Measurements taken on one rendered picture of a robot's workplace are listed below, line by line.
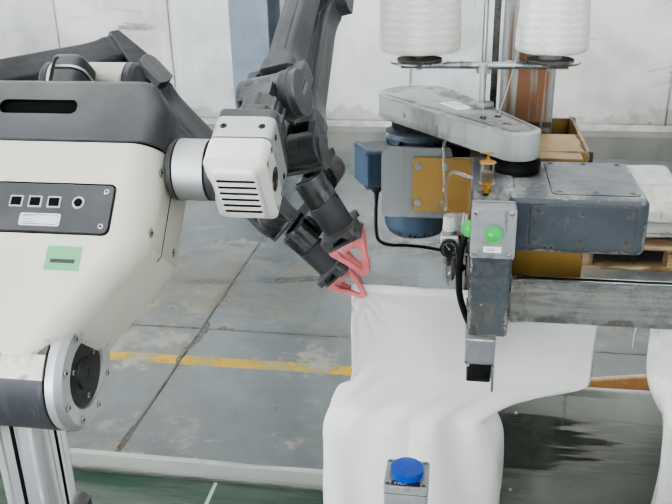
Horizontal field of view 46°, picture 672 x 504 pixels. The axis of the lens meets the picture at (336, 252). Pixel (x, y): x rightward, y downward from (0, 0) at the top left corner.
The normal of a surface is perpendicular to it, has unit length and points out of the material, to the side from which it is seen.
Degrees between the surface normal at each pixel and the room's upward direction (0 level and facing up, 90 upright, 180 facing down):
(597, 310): 90
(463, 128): 90
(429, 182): 90
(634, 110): 90
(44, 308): 50
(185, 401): 0
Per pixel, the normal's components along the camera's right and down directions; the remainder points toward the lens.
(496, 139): -0.87, 0.20
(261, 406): -0.02, -0.92
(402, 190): -0.16, 0.38
